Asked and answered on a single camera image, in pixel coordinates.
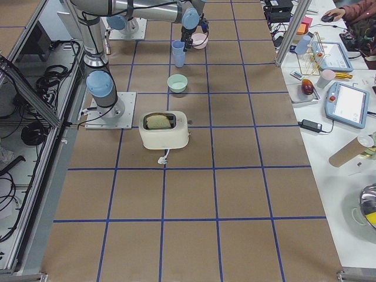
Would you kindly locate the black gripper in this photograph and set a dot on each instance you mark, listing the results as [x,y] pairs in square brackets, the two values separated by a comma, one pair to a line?
[185,33]

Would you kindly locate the blue cup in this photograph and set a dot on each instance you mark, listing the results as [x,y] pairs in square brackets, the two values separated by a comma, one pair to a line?
[179,59]
[178,47]
[302,46]

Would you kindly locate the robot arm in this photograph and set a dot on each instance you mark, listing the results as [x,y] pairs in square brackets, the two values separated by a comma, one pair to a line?
[122,24]
[99,80]

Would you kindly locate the pink white bowl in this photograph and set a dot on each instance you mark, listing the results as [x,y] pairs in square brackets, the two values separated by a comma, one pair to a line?
[199,40]

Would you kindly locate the mint green bowl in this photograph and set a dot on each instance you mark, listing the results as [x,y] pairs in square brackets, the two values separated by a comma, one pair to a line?
[177,83]

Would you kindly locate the toasted bread slice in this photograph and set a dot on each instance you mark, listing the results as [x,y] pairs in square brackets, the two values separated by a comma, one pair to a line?
[158,122]

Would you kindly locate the cream white toaster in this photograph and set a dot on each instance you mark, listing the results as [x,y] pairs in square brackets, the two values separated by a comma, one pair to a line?
[175,137]

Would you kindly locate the blue cup on desk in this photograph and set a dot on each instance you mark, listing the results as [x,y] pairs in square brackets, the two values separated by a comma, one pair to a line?
[302,46]

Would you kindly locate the red apple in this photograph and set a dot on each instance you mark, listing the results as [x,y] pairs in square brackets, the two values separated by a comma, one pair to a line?
[307,87]

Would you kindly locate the pink cup on table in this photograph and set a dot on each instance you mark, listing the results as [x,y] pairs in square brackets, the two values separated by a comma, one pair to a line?
[325,78]

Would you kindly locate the black computer mouse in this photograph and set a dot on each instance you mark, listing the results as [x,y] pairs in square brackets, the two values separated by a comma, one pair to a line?
[327,18]

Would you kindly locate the black power adapter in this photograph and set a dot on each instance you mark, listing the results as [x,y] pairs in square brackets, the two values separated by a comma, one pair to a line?
[310,125]

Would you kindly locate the teach pendant far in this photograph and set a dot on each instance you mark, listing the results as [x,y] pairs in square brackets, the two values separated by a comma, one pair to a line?
[332,56]

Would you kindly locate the teach pendant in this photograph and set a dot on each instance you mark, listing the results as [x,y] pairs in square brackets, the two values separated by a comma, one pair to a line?
[332,56]
[347,104]

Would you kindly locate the teach pendant near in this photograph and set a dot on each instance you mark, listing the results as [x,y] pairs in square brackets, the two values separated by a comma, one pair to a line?
[347,104]

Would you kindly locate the person at desk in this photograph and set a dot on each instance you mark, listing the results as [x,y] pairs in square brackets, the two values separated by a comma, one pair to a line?
[359,18]

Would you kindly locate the cardboard tube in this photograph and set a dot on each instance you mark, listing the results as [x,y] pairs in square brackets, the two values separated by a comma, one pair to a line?
[351,150]

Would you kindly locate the metal mixing bowl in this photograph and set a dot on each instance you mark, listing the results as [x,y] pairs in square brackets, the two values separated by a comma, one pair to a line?
[367,204]

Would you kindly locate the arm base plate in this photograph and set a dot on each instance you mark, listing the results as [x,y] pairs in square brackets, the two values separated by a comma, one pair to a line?
[115,35]
[119,117]

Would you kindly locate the aluminium frame post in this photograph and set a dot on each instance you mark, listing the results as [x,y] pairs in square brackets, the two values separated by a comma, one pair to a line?
[298,16]

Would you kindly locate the gold wire rack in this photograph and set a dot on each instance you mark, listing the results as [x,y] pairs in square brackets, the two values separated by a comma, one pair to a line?
[309,63]

